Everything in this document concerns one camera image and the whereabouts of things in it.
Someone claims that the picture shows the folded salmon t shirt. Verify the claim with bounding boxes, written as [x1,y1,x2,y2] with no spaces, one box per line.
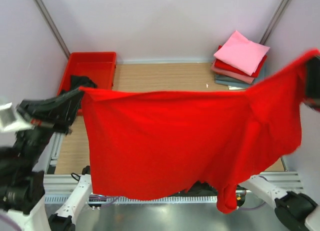
[211,62,255,84]

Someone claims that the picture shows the left aluminium frame post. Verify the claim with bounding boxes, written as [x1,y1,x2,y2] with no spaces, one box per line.
[33,0,71,59]

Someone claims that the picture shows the folded grey t shirt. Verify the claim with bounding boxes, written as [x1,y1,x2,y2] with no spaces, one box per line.
[211,66,266,89]

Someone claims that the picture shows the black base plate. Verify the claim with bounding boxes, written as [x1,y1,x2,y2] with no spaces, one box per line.
[171,181,218,197]

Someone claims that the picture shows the folded pink t shirt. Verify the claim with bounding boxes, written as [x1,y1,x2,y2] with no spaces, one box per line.
[213,30,270,75]

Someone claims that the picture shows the right aluminium frame post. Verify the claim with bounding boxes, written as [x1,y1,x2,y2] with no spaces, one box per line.
[259,0,292,45]

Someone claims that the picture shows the white slotted cable duct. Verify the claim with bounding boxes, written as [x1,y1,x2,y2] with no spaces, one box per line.
[45,194,217,206]

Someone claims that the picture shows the red plastic bin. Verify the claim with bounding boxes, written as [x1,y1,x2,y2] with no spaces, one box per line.
[58,52,117,94]

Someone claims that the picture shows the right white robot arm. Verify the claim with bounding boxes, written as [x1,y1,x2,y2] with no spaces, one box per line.
[240,55,320,231]

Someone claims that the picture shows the black t shirt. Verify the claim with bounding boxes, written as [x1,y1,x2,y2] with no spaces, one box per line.
[59,75,98,95]

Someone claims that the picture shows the folded white t shirt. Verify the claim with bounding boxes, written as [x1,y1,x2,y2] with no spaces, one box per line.
[227,85,246,91]

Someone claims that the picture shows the aluminium frame post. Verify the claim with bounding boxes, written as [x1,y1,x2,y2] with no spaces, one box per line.
[33,0,71,59]
[259,0,292,45]

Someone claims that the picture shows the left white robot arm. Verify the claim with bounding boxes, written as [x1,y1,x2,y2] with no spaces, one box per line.
[0,88,92,231]

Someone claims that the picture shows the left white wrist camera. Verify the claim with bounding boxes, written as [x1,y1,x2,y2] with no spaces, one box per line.
[0,98,34,133]

